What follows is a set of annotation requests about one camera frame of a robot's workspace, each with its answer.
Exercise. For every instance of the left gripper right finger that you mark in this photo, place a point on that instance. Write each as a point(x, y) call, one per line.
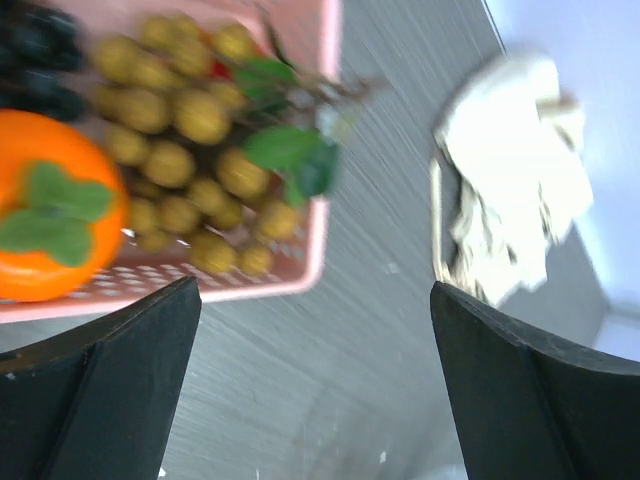
point(528, 404)

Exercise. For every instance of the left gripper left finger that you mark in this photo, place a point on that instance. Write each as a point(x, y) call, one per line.
point(98, 401)

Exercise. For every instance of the fake orange persimmon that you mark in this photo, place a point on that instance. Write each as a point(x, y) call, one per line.
point(63, 206)

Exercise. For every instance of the fake brown longan bunch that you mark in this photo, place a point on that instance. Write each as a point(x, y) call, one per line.
point(221, 139)

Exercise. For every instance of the fake black grape bunch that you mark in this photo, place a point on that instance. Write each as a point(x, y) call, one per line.
point(39, 46)

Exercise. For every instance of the pink plastic basket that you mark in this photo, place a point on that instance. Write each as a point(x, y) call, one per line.
point(311, 33)

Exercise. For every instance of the beige cloth drawstring bag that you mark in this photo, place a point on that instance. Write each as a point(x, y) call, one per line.
point(507, 179)

